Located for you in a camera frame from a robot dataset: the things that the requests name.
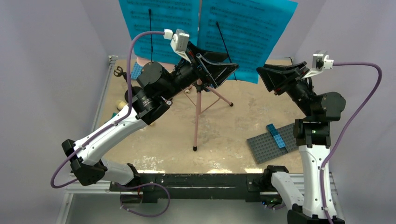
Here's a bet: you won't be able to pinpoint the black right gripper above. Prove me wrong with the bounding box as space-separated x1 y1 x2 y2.
257 61 317 118

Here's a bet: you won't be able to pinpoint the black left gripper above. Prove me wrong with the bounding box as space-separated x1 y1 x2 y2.
160 42 238 101

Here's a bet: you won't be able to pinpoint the pink music stand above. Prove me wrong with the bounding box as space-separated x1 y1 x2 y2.
137 57 234 152

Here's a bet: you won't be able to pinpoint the blue sheet music page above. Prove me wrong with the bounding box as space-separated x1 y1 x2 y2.
119 0 200 64
198 0 298 84

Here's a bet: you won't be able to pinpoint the beige toy microphone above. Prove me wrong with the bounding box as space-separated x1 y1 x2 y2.
116 100 128 111

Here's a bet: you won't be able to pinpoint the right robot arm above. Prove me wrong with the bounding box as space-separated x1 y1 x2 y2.
256 62 346 224

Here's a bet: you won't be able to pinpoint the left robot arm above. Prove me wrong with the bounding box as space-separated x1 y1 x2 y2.
62 43 239 191

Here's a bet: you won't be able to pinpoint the blue bricks on grey plate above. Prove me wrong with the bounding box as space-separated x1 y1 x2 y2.
266 124 286 149

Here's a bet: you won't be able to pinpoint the grey brick baseplate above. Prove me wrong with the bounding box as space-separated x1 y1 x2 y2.
247 124 298 164

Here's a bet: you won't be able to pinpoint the light blue brick baseplate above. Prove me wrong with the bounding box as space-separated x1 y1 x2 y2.
131 62 142 80

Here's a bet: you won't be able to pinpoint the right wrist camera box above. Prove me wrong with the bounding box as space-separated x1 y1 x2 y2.
303 50 334 78

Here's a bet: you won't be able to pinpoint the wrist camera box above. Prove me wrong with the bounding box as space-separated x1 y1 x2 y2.
163 29 191 63
303 50 334 78

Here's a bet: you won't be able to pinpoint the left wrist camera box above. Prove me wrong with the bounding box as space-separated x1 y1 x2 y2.
163 29 191 63

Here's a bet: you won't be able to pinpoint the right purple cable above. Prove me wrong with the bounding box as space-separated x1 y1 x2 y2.
320 62 383 224

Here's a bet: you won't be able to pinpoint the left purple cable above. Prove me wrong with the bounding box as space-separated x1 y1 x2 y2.
50 31 166 189

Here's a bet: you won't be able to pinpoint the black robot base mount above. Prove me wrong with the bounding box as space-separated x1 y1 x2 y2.
110 173 283 208

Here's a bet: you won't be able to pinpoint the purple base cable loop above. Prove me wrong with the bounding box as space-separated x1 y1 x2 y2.
120 182 171 218

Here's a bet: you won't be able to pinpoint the aluminium frame rail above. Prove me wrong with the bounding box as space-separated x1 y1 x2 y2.
56 55 119 224

